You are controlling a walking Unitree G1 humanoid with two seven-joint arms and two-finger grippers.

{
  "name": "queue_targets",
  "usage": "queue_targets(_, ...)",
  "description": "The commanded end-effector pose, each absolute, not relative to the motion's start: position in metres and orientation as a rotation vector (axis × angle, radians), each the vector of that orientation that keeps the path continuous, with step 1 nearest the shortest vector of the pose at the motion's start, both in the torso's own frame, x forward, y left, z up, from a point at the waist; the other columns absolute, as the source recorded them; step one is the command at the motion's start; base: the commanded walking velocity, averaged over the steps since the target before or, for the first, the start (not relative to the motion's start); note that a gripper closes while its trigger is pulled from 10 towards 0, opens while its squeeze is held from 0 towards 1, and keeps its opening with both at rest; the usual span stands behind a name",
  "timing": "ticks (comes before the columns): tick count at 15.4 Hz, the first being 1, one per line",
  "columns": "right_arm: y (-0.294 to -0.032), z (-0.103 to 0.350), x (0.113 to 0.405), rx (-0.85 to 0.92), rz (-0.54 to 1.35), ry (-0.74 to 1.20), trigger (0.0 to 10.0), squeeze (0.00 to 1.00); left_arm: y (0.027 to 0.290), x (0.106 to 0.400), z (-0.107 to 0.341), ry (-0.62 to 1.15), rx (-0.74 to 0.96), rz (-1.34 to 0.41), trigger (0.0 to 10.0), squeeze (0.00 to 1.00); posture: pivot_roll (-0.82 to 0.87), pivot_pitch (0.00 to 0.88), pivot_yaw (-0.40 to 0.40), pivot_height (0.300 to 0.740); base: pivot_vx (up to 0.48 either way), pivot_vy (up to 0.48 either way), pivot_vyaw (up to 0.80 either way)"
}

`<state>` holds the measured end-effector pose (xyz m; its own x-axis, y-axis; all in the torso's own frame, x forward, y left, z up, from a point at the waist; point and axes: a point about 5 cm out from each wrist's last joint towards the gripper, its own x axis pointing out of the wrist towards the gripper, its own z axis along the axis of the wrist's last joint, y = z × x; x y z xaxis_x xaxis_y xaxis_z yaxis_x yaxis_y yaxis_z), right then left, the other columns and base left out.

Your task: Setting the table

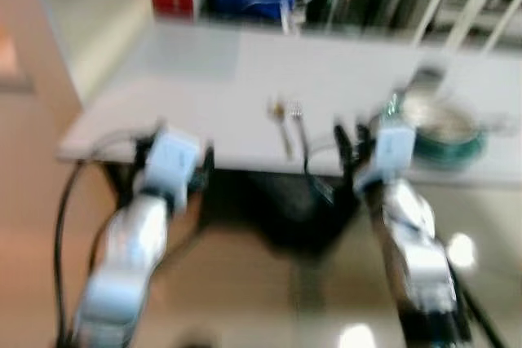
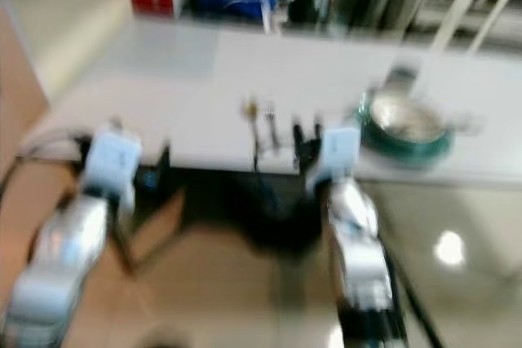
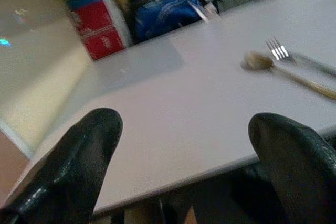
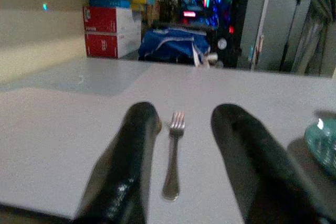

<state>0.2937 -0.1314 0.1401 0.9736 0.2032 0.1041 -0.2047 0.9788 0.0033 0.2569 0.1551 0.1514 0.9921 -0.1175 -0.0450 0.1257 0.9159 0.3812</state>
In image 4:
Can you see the flat blue box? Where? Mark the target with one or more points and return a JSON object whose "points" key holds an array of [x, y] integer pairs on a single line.
{"points": [[109, 2]]}

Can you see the yellow box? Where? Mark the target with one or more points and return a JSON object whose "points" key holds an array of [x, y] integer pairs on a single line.
{"points": [[138, 2]]}

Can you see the teal glass bowl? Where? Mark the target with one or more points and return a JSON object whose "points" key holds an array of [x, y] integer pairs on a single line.
{"points": [[323, 142]]}

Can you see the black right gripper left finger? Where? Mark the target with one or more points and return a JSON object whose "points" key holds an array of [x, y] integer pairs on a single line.
{"points": [[131, 161]]}

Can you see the red and white cardboard box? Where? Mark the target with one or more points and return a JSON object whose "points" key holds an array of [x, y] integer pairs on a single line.
{"points": [[110, 45], [111, 20]]}

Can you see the white door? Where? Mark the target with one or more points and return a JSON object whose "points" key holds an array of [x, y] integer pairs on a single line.
{"points": [[258, 19]]}

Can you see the black floor stand pole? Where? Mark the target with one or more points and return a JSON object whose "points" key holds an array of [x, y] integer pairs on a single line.
{"points": [[288, 35]]}

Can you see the blue fabric bag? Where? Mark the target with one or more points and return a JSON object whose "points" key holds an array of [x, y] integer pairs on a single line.
{"points": [[174, 43]]}

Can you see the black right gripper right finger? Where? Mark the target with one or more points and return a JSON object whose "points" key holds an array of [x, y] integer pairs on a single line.
{"points": [[257, 166]]}

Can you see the black computer with coloured lights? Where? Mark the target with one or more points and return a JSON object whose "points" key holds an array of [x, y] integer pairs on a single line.
{"points": [[210, 11]]}

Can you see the silver metal fork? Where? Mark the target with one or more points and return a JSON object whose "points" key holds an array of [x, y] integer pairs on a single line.
{"points": [[173, 155]]}

